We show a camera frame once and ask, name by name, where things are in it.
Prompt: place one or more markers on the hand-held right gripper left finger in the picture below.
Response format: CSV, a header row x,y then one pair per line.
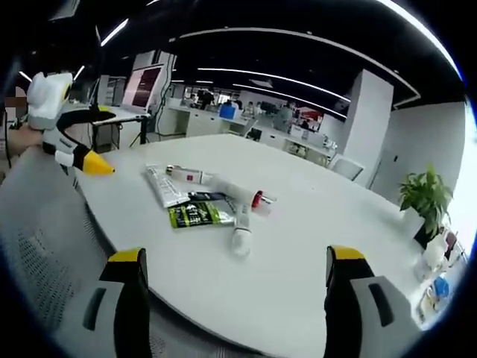
x,y
126,313

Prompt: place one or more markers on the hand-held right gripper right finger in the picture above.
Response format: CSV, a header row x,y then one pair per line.
x,y
357,317

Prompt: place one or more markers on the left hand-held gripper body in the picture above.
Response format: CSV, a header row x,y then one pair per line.
x,y
46,98

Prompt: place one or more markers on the silver skincare tube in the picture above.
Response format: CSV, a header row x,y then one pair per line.
x,y
164,186

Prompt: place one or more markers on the white skincare bottle red label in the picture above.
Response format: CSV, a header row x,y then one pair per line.
x,y
188,175

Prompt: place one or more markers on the green black skincare sachet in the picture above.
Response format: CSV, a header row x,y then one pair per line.
x,y
194,216

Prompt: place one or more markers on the dark blue skincare tube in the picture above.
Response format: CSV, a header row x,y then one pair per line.
x,y
206,196

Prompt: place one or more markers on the plain white skincare bottle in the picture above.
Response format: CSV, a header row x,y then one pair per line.
x,y
241,233

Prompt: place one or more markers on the white side desk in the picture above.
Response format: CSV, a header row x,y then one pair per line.
x,y
119,115

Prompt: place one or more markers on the black tripod stand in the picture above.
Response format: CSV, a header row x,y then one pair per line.
x,y
143,130

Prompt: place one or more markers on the large display screen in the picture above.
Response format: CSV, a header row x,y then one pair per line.
x,y
143,87

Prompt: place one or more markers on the ceiling light strip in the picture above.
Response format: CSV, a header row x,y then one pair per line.
x,y
113,33
298,37
275,78

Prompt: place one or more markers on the blue round object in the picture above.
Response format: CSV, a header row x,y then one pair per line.
x,y
442,288

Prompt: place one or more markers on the grey mesh office chair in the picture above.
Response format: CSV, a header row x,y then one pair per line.
x,y
44,242

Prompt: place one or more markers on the white container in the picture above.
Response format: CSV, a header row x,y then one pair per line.
x,y
432,257

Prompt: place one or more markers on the white office counter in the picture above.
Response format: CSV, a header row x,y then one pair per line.
x,y
197,119

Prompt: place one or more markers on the dark red small box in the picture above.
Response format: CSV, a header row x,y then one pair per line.
x,y
451,244

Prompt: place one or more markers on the green potted plant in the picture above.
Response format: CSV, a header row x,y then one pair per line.
x,y
426,197

